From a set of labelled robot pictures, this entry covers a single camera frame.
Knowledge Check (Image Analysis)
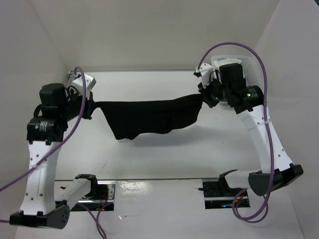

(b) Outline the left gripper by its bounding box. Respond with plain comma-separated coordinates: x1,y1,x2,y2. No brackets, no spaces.
60,88,98,121

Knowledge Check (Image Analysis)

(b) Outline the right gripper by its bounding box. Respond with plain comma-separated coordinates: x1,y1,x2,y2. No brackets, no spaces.
198,75,230,108

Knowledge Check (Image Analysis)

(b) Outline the black tank top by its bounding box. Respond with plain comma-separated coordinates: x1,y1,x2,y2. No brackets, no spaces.
92,94,202,140

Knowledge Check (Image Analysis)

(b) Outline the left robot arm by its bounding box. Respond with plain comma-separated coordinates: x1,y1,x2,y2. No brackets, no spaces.
9,83,99,229

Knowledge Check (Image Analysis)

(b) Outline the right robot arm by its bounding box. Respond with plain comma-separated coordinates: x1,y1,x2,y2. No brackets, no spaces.
194,59,304,196

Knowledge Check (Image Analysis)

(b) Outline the white tank top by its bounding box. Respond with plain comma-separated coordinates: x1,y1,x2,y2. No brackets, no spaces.
213,58,242,69

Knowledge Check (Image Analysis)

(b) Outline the white plastic laundry basket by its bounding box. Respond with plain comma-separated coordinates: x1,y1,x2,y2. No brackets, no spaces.
211,55,262,88

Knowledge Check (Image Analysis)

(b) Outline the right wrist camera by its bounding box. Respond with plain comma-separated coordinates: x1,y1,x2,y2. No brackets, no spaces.
193,63,215,88

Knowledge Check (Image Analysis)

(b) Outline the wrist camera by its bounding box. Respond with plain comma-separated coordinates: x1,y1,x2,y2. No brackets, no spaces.
68,73,97,97
193,63,215,88

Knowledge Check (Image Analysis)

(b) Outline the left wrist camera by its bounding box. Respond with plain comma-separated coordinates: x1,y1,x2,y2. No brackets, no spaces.
68,73,97,97

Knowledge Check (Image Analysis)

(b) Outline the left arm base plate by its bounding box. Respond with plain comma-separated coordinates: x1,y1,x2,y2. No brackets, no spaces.
71,180,116,212

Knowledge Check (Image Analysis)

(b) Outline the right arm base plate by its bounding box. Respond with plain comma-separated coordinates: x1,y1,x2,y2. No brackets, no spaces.
198,178,242,210

